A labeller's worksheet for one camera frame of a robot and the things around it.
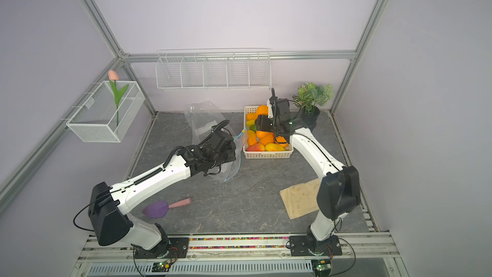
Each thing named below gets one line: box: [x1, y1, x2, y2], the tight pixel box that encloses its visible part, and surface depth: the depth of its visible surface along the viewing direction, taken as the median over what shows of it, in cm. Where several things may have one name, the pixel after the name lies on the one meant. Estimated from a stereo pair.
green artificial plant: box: [292, 82, 334, 116], surface depth 96 cm
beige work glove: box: [279, 178, 321, 220], surface depth 88 cm
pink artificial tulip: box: [107, 69, 130, 127], surface depth 82 cm
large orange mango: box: [256, 104, 270, 116], surface depth 86 cm
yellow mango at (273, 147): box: [264, 142, 286, 152], surface depth 98 cm
